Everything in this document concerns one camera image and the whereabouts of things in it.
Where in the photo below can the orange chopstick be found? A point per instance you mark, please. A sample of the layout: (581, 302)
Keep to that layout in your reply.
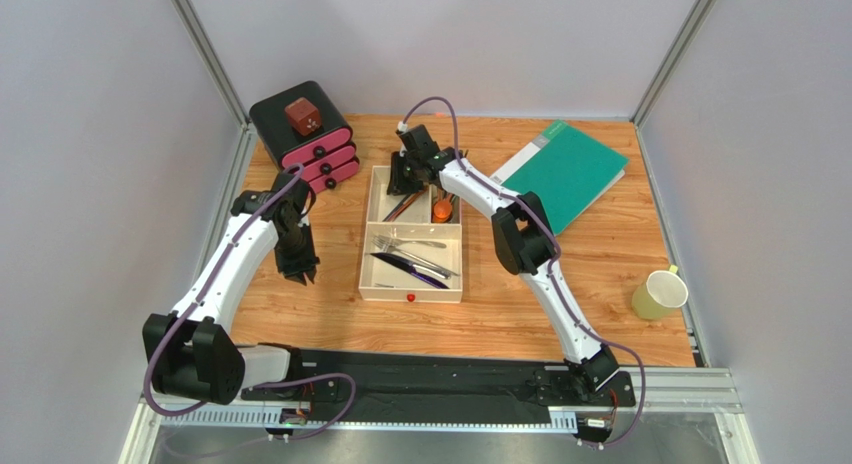
(418, 212)

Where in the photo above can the blue serrated knife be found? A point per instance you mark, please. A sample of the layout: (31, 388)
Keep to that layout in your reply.
(409, 268)

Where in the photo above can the silver fork diagonal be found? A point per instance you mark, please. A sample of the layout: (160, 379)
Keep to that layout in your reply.
(418, 259)

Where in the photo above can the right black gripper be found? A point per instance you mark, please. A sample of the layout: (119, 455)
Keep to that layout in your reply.
(405, 172)

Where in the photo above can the black pink drawer box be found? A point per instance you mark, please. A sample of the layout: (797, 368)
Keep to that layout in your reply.
(329, 157)

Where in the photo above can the yellow-green mug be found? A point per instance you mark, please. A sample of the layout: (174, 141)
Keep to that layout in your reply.
(662, 292)

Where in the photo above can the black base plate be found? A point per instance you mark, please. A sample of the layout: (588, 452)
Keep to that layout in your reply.
(397, 388)

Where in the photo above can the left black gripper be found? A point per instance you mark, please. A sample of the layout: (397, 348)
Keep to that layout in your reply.
(290, 267)

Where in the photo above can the blue-grey chopstick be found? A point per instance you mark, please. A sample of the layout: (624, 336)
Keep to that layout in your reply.
(402, 206)

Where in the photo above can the silver table knife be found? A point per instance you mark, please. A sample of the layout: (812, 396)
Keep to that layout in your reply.
(426, 267)

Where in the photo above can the green notebook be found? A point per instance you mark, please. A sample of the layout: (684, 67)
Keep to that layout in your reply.
(566, 168)

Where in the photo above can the white divided utensil tray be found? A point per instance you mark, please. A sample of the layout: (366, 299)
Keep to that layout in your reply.
(373, 271)

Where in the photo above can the aluminium frame rail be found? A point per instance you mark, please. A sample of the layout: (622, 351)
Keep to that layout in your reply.
(682, 415)

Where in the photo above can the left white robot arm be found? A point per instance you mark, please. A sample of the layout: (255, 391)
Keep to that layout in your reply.
(189, 350)

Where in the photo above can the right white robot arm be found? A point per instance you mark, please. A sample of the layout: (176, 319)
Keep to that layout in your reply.
(524, 244)

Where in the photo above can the brown cube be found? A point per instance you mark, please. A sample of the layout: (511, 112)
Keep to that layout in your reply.
(304, 117)

